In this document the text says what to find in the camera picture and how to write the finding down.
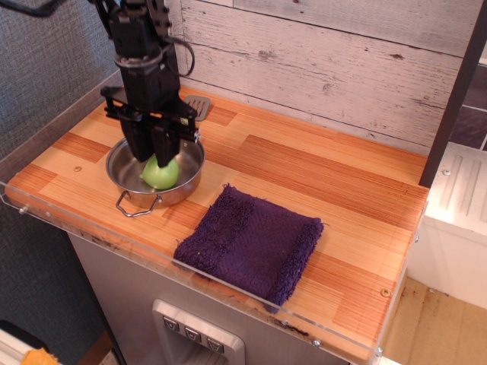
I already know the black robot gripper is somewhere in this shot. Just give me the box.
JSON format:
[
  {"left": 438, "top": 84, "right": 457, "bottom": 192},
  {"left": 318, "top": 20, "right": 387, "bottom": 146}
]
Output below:
[{"left": 101, "top": 56, "right": 200, "bottom": 167}]

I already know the green toy pear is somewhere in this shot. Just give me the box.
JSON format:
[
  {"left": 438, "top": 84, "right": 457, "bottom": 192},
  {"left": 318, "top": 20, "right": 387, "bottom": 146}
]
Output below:
[{"left": 140, "top": 155, "right": 180, "bottom": 190}]

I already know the small steel pot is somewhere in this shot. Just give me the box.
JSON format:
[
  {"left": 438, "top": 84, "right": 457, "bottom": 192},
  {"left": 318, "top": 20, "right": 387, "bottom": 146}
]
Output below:
[{"left": 106, "top": 140, "right": 205, "bottom": 217}]

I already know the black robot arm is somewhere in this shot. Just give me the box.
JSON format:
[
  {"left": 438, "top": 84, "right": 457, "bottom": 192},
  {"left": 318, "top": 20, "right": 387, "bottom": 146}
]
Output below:
[{"left": 94, "top": 1, "right": 200, "bottom": 167}]

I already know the purple folded towel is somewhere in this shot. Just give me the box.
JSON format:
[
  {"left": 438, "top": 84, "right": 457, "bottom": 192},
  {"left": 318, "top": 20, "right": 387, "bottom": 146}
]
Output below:
[{"left": 173, "top": 185, "right": 324, "bottom": 313}]

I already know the clear acrylic table guard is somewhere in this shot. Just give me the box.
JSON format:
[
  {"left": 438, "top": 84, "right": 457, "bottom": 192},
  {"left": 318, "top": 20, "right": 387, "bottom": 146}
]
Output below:
[{"left": 1, "top": 93, "right": 428, "bottom": 364}]

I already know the grey toy fridge cabinet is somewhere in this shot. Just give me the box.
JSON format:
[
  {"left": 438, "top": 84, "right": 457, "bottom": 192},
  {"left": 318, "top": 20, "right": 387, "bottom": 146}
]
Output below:
[{"left": 69, "top": 234, "right": 345, "bottom": 364}]

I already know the yellow object at corner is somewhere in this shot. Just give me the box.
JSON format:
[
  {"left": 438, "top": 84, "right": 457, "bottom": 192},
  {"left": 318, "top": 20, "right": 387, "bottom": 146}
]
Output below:
[{"left": 20, "top": 348, "right": 59, "bottom": 365}]

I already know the white toy sink unit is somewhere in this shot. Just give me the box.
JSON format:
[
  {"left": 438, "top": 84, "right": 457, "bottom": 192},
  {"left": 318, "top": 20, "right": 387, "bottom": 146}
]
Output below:
[{"left": 406, "top": 143, "right": 486, "bottom": 308}]

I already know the green handled metal spatula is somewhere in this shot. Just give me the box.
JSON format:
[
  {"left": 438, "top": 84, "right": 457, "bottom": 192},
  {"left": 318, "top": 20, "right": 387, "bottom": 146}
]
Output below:
[{"left": 184, "top": 95, "right": 211, "bottom": 122}]

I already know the dark wooden right post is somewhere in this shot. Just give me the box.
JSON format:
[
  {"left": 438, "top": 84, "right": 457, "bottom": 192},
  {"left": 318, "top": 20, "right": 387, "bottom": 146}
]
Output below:
[{"left": 419, "top": 1, "right": 486, "bottom": 188}]

